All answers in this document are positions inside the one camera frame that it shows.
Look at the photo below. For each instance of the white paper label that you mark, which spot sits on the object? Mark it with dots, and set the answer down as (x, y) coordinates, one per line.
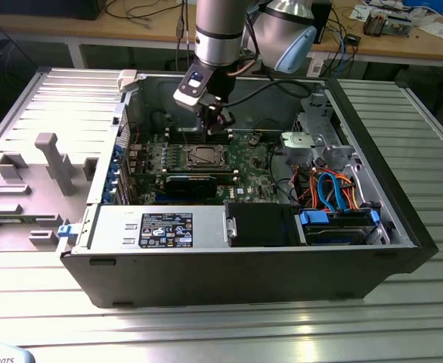
(315, 67)

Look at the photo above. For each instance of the silver disk bay cage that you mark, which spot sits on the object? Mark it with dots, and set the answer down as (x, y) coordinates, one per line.
(318, 109)

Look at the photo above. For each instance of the CPU heat sink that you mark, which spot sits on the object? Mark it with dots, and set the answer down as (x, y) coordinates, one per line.
(374, 23)

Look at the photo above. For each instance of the silver power supply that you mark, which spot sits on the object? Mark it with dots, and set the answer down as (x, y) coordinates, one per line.
(108, 230)

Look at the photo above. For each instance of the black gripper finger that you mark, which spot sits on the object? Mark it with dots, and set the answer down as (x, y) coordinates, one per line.
(228, 121)
(212, 123)

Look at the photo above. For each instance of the black upright box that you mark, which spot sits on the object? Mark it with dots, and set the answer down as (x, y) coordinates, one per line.
(324, 15)

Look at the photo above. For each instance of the grey parts rack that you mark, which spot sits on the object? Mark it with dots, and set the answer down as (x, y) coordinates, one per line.
(36, 204)

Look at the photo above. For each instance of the hard disk in blue carrier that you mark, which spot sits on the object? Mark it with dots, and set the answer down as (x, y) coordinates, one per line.
(335, 234)

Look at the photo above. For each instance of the blue case latch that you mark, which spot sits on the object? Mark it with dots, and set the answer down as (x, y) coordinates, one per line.
(65, 231)

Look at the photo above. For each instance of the white printed paper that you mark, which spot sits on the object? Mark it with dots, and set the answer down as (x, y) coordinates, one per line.
(361, 11)

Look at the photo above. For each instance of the grey metal box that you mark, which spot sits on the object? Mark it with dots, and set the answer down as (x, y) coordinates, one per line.
(399, 25)

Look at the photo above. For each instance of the blue box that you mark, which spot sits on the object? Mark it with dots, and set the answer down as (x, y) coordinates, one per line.
(425, 4)

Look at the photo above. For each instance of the black computer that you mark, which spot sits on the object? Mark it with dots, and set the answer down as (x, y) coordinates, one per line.
(47, 8)

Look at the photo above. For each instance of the black PC case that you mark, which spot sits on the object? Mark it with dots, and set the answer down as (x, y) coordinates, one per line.
(206, 276)

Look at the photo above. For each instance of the blue expansion slot clip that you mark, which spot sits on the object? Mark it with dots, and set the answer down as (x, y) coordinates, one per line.
(112, 173)
(118, 151)
(108, 191)

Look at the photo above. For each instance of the green motherboard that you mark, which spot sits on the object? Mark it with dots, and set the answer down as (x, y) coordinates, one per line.
(251, 177)

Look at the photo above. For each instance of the black graphics card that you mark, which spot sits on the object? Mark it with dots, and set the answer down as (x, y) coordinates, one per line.
(191, 187)

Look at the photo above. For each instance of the silver metal bracket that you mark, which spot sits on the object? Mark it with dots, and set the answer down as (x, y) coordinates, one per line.
(301, 141)

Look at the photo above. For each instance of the wooden desk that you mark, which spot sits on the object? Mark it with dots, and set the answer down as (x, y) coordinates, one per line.
(93, 28)

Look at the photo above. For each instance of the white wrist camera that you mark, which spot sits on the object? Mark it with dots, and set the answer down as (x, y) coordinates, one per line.
(187, 97)

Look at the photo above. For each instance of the white paper sheets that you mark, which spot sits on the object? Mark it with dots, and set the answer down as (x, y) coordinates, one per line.
(438, 30)

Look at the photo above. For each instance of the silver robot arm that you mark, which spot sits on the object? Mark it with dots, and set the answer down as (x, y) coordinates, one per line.
(217, 34)

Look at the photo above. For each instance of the black RAM slot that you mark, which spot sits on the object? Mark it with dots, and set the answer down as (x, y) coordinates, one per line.
(191, 140)
(206, 172)
(178, 134)

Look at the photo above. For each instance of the beige case latch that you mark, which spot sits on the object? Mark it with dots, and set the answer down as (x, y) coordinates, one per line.
(127, 79)

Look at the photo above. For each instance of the small black adapter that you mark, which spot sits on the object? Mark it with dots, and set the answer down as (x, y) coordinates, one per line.
(354, 39)

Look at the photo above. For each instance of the silver CPU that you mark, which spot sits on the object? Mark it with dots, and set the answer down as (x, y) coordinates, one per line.
(207, 156)

